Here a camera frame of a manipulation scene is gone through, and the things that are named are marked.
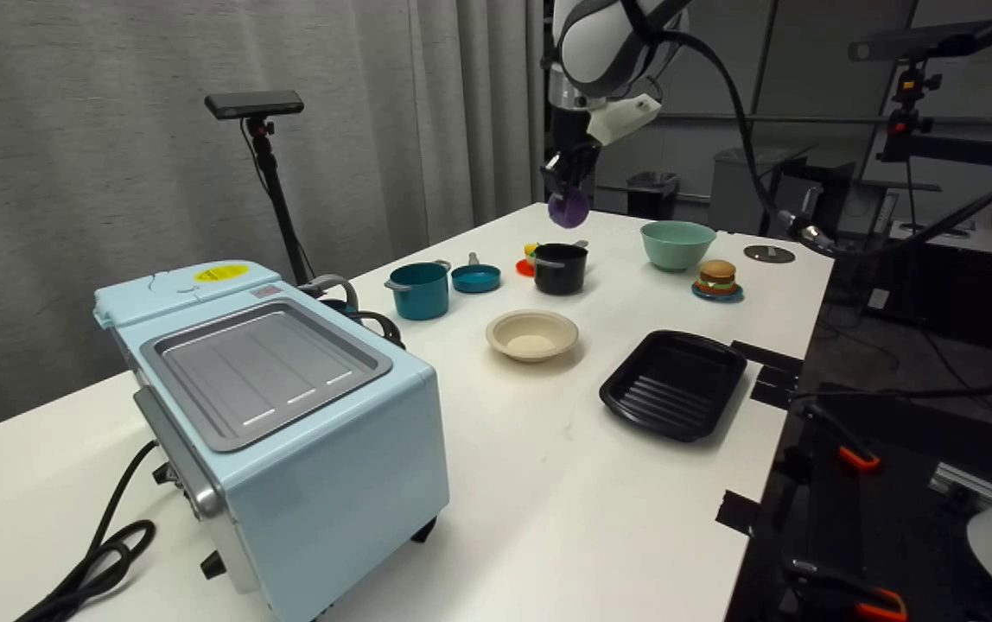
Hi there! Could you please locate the toy burger on plate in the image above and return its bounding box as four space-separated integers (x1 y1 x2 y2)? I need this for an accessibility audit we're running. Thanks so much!
692 259 743 301

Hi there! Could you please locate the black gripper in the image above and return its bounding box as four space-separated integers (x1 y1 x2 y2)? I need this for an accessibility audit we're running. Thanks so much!
545 107 601 200

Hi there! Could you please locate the silver metal disc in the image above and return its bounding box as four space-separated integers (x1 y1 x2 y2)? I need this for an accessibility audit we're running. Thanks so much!
743 244 796 263

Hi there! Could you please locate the orange yellow toy piece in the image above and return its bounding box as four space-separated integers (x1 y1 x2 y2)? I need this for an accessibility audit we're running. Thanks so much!
516 241 538 275

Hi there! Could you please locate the purple plum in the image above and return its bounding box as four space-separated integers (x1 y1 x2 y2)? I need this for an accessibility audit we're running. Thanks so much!
548 190 591 228

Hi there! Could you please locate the cream white bowl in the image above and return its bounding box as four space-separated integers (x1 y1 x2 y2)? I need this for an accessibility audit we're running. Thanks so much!
486 312 582 363

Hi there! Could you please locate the orange handled clamp lower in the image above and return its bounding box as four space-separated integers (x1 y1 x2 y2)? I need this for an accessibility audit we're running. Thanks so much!
783 556 910 622

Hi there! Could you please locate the mint green bowl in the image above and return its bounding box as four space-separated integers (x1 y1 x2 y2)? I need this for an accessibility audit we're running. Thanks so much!
638 222 714 272

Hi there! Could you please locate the light blue toaster oven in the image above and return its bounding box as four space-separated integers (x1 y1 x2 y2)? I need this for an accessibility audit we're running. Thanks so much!
93 259 448 622

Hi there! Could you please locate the teal toy pot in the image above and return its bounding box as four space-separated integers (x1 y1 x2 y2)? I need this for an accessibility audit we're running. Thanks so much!
387 263 448 323

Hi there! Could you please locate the black power cable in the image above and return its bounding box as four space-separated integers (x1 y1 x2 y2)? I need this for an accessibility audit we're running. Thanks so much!
14 439 163 622

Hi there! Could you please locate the black camera on stand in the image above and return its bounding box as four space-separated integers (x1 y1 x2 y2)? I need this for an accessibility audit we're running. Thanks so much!
203 89 310 283

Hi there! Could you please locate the black toy pot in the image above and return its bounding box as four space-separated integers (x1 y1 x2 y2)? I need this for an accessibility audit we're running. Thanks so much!
531 241 586 294

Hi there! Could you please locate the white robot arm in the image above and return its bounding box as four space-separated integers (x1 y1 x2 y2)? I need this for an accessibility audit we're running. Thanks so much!
544 0 692 222

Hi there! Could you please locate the black grill tray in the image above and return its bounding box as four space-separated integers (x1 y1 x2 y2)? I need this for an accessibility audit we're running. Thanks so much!
597 331 745 442

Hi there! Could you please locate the orange handled clamp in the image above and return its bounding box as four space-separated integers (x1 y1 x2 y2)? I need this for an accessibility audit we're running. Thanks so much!
783 556 910 622
803 404 882 472

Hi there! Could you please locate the orange handled clamp upper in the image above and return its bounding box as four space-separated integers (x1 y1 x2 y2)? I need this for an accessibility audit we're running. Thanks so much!
803 404 882 472

